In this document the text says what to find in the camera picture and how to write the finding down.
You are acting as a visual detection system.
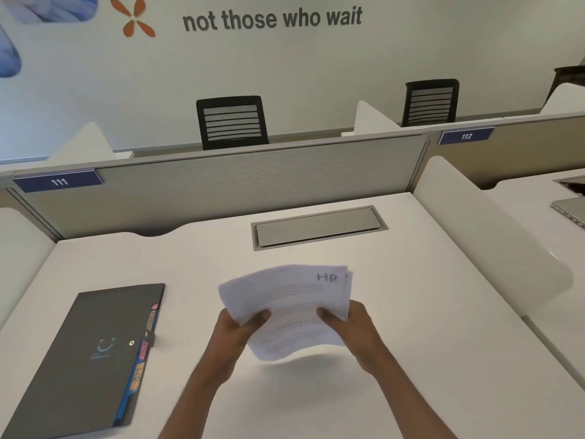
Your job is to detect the silver laptop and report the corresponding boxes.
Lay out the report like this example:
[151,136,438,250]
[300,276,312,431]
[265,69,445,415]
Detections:
[550,176,585,230]

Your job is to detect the person's right forearm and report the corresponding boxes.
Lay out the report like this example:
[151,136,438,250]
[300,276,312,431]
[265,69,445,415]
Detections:
[365,349,464,439]

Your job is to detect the person's left hand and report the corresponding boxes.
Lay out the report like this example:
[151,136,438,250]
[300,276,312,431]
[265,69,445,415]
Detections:
[208,308,272,378]

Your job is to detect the white side divider panel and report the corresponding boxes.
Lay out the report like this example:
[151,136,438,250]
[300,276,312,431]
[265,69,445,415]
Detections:
[342,100,414,137]
[413,155,574,316]
[46,122,134,164]
[539,82,585,116]
[0,208,56,330]

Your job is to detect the dark grey expanding file folder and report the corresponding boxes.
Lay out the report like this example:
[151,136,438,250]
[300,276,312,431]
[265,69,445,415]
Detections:
[0,283,165,439]

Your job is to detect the stack of white paper sheets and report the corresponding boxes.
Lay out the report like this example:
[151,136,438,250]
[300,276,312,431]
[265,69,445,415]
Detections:
[218,264,354,362]

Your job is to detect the person's right hand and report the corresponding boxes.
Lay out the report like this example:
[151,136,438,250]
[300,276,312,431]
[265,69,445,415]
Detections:
[316,300,384,375]

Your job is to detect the grey fabric desk partition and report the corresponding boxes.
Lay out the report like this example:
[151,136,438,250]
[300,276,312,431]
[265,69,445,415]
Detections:
[7,131,432,240]

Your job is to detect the beige desk partition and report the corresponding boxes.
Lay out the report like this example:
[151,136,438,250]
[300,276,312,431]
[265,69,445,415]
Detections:
[425,112,585,190]

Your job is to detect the grey desk cable hatch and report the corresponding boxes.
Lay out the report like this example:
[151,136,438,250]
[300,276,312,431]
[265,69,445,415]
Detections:
[250,205,389,251]

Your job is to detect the black mesh office chair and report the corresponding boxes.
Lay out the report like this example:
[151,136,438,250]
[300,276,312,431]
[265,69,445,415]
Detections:
[196,96,269,151]
[401,79,460,127]
[542,65,585,110]

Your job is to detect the blue desk number label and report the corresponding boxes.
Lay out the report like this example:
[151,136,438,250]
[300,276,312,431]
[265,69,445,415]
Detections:
[13,169,105,194]
[437,127,495,146]

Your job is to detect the person's left forearm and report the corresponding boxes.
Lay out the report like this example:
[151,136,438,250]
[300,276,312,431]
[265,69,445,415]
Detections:
[151,359,236,439]

